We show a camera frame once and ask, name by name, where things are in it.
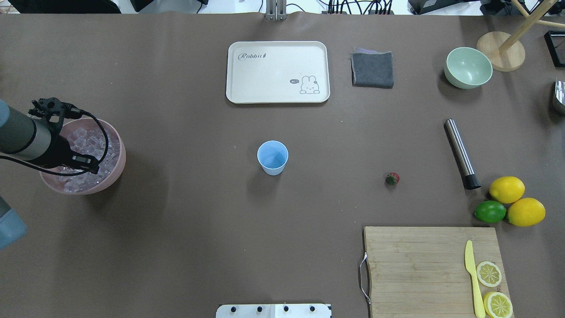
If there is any yellow lemon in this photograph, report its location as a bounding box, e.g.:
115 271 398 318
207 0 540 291
506 197 546 227
489 176 525 204

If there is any wooden cup tree stand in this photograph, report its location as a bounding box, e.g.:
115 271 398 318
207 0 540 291
476 0 565 72

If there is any pink bowl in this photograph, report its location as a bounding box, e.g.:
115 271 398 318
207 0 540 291
40 117 126 195

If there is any lemon slice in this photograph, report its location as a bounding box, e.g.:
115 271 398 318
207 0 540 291
483 291 514 318
476 261 502 288

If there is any black glass rack tray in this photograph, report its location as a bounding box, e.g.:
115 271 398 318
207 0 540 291
543 30 565 67

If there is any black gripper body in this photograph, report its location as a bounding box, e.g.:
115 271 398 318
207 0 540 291
29 98 100 174

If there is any green lime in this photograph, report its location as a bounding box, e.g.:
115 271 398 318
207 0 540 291
474 201 507 223

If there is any yellow plastic knife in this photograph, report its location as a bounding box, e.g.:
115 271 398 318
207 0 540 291
464 240 486 318

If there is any steel scoop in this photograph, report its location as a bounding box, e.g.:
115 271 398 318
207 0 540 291
552 79 565 117

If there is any bamboo cutting board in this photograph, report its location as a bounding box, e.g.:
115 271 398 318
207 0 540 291
363 226 504 318

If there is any steel muddler black tip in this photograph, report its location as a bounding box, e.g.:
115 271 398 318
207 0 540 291
444 118 482 190

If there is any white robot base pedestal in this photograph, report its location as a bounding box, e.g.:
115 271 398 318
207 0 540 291
215 303 332 318

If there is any clear ice cubes pile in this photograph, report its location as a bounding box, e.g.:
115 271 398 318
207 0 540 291
55 125 121 193

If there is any mint green bowl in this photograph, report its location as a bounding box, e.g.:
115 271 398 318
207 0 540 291
444 47 493 89

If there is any red strawberry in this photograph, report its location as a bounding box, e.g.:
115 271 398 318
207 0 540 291
385 172 400 186

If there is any light blue plastic cup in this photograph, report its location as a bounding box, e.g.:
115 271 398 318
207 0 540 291
257 140 289 176

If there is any aluminium frame post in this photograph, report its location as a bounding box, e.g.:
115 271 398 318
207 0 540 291
264 0 288 21

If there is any folded grey cloth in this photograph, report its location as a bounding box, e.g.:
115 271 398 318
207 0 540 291
350 48 394 89

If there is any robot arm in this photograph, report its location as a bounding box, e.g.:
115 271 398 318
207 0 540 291
0 98 109 175

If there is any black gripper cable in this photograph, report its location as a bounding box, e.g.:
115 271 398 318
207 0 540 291
0 106 109 176

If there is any beige rabbit tray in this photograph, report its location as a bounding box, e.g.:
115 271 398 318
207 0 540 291
226 42 331 104

